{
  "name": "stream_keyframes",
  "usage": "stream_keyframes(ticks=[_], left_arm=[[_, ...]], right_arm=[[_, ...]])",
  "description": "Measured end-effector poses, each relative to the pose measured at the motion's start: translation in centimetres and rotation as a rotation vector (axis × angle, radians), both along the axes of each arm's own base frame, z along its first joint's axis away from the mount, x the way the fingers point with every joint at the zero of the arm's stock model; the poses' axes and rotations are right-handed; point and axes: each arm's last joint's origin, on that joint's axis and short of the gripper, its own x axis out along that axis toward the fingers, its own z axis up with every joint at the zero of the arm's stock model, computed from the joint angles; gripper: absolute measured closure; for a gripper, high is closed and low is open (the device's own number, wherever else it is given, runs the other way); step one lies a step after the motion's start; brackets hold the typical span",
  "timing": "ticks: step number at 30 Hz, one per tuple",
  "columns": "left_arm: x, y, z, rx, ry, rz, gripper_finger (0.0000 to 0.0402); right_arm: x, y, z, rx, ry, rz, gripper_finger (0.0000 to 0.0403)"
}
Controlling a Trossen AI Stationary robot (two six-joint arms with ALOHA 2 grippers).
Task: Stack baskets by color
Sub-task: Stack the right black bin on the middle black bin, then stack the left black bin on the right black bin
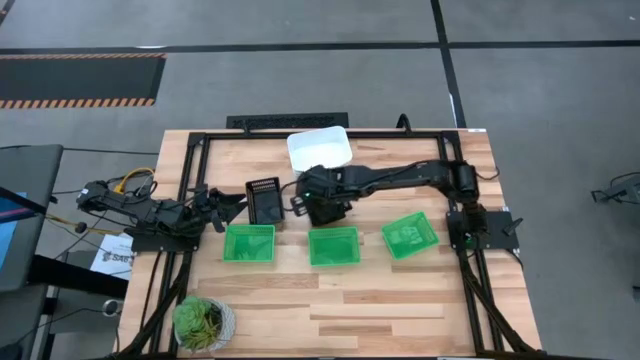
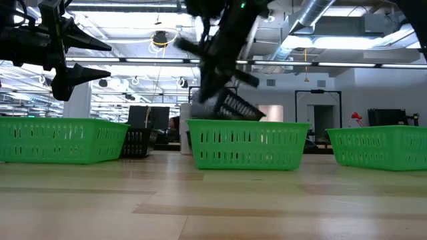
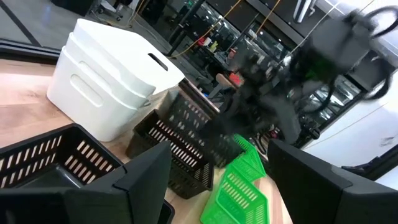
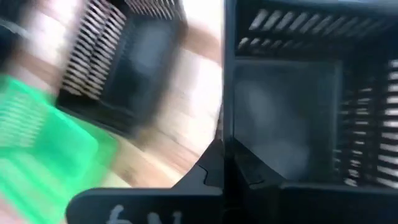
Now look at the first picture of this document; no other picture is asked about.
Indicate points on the black table frame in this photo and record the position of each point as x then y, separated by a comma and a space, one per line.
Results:
320, 135

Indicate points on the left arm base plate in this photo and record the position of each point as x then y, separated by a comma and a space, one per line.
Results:
160, 242

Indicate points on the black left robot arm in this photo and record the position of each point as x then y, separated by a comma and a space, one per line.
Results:
130, 205

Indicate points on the green succulent plant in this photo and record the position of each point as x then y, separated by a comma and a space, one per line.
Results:
192, 320

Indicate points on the white printed paper sheet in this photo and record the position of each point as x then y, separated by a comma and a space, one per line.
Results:
115, 255

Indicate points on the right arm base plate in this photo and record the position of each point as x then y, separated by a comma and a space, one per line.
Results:
500, 230

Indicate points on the black hazard-striped floor mat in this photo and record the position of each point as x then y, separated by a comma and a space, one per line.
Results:
80, 80

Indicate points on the white woven plant pot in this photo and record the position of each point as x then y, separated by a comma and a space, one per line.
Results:
228, 320

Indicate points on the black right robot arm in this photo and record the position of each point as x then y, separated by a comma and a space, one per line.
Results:
400, 177

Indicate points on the round grey caster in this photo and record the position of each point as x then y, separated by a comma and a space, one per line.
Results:
112, 307

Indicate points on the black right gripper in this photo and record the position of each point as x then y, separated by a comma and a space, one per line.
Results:
322, 187

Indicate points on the green plastic basket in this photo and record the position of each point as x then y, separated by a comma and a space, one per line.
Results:
334, 246
249, 243
410, 235

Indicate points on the grey stand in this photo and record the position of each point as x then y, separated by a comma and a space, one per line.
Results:
617, 192

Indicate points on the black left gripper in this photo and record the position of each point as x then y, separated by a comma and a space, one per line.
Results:
202, 207

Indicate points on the white plastic basket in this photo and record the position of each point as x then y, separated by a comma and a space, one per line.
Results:
320, 150

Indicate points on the blue panel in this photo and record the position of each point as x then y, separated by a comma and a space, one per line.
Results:
6, 225

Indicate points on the black perforated strip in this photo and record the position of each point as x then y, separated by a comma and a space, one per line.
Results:
287, 121

